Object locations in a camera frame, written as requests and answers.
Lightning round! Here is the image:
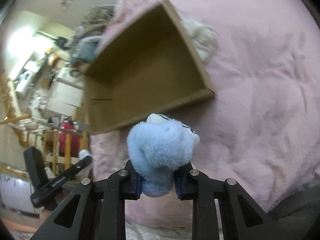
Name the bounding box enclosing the light blue plush toy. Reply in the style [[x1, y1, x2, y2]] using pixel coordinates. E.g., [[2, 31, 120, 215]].
[[127, 113, 200, 197]]

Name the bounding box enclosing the red suitcase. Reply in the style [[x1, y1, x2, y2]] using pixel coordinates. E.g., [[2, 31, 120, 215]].
[[58, 121, 81, 156]]

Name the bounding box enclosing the pink bed blanket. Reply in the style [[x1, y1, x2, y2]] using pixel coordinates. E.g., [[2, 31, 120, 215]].
[[91, 0, 319, 212]]

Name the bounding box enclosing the brown cardboard box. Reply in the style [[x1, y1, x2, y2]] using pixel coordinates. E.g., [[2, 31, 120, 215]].
[[84, 0, 214, 134]]

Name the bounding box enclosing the white fluffy cloth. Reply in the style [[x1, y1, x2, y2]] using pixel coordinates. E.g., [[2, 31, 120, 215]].
[[181, 18, 219, 64]]

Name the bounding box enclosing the grey patterned knit blanket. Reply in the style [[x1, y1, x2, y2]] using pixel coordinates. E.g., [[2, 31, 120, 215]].
[[80, 3, 116, 36]]

